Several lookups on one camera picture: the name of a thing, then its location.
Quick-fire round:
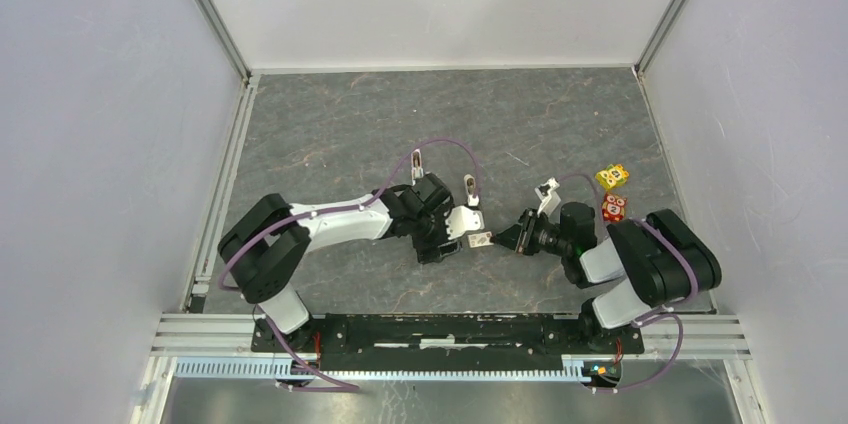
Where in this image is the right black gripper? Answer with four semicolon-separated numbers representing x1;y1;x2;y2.
489;207;571;257

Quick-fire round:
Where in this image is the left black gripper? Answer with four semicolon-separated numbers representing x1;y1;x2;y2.
410;200;462;266

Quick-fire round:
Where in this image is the beige stapler base half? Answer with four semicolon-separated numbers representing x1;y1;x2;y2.
464;174;480;208

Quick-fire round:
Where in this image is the white stapler top half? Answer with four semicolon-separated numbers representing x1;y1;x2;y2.
410;148;425;185

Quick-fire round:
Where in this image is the white staple box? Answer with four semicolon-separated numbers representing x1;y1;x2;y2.
467;232;493;248

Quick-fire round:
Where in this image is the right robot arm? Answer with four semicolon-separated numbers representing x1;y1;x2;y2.
491;202;722;352

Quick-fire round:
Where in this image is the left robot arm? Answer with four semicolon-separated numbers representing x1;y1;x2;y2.
217;173;461;352

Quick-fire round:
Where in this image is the red toy block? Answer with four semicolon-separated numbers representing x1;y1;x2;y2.
601;192;628;223

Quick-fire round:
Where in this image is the yellow toy block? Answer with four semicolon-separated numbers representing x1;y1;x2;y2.
595;164;630;191

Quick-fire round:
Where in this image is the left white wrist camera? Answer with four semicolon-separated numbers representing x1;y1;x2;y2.
445;205;485;241

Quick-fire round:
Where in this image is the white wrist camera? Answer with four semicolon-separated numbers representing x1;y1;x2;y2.
534;177;561;218
445;205;485;241

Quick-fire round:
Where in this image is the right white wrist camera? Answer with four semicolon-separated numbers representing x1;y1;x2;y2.
534;177;561;218

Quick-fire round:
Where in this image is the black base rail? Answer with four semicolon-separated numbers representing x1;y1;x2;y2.
286;313;645;372

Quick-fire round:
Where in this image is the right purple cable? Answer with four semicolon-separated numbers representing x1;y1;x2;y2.
556;173;701;394

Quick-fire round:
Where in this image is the purple cable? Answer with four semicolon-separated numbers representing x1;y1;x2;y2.
218;137;484;394
556;173;701;394

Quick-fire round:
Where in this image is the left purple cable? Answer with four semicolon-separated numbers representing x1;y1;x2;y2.
218;137;484;394

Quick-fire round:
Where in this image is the left aluminium frame post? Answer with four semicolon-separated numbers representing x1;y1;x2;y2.
194;0;252;82

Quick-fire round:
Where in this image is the aluminium frame post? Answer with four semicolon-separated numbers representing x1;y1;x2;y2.
194;0;252;82
633;0;689;81

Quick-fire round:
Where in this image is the right aluminium frame post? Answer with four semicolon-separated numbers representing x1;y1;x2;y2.
633;0;689;81

